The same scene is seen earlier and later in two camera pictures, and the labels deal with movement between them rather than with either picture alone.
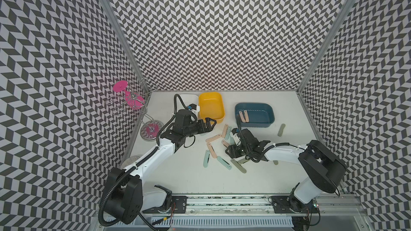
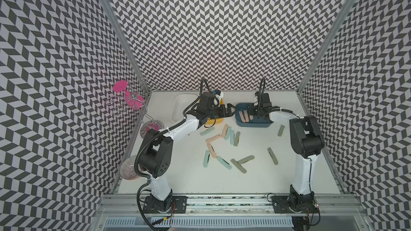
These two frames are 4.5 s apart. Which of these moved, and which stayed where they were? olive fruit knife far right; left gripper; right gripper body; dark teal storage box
Moved: right gripper body; left gripper
Stayed: dark teal storage box; olive fruit knife far right
